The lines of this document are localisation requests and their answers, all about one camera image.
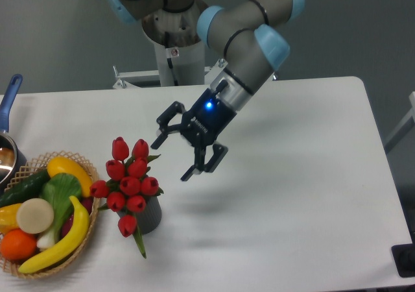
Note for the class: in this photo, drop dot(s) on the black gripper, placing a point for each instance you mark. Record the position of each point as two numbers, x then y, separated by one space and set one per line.
201 126

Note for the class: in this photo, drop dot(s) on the red tulip bouquet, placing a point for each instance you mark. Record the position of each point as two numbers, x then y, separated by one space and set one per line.
128 176

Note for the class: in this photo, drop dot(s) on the grey ribbed vase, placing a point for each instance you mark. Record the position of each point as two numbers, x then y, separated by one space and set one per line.
139 214

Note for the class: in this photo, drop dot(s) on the purple red vegetable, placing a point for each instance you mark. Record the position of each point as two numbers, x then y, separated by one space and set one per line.
88 204

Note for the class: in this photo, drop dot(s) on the green bok choy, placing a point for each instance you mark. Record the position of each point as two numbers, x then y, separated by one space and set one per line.
57 193

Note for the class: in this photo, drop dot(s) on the yellow banana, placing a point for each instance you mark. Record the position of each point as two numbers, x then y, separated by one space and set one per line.
65 246

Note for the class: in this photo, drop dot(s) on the woven wicker basket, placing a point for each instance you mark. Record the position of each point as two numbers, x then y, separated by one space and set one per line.
31 167

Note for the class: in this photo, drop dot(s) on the green cucumber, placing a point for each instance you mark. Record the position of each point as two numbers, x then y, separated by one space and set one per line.
26 189

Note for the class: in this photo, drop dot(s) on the beige round disc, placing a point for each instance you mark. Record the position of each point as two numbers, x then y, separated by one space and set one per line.
35 216

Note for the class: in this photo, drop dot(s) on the yellow bell pepper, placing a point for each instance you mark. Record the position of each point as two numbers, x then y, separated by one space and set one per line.
8 219

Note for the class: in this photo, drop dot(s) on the orange fruit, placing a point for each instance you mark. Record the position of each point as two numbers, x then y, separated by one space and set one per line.
18 245

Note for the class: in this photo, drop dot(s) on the black device at table edge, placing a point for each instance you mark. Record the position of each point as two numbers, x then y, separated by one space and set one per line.
404 259

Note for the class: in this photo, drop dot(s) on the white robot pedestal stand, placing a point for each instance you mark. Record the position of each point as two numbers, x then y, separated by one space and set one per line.
181 29

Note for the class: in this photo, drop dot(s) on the blue handled saucepan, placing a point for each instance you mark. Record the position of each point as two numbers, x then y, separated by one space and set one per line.
11 157

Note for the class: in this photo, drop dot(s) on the white table leg frame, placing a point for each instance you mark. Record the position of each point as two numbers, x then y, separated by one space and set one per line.
404 126

